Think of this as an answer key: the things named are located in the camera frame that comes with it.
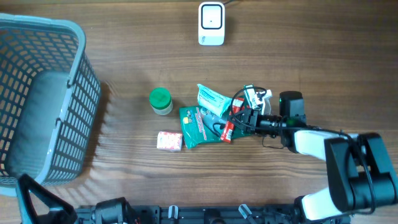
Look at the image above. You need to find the red white snack bar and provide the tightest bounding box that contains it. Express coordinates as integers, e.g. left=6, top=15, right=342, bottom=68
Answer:
left=220, top=98, right=244, bottom=143

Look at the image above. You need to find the white teal pouch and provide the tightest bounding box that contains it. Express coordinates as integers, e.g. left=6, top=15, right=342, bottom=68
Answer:
left=197, top=84, right=232, bottom=117

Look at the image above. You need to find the green 3M gloves package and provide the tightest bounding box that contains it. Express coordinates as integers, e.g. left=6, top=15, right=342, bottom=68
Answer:
left=178, top=105, right=252, bottom=150

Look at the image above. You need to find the red white patterned box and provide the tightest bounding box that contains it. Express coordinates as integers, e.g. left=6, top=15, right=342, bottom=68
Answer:
left=157, top=131, right=183, bottom=151

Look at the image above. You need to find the green lid jar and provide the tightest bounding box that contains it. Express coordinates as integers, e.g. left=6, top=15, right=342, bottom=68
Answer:
left=149, top=88, right=173, bottom=116

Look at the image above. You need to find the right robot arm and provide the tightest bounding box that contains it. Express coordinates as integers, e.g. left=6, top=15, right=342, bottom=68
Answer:
left=228, top=91, right=397, bottom=223

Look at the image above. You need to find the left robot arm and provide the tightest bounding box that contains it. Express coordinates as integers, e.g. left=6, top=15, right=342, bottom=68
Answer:
left=16, top=174, right=141, bottom=224

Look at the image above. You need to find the white barcode scanner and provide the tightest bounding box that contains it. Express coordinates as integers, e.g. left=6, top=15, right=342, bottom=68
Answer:
left=198, top=1, right=226, bottom=46

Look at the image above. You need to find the grey plastic shopping basket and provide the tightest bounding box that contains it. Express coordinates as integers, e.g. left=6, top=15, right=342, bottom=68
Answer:
left=1, top=14, right=101, bottom=197

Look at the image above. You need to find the black right camera cable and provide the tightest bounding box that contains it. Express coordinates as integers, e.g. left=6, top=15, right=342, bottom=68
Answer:
left=228, top=86, right=377, bottom=215

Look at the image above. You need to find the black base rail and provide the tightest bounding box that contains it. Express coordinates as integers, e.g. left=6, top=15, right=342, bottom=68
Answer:
left=75, top=202, right=312, bottom=224

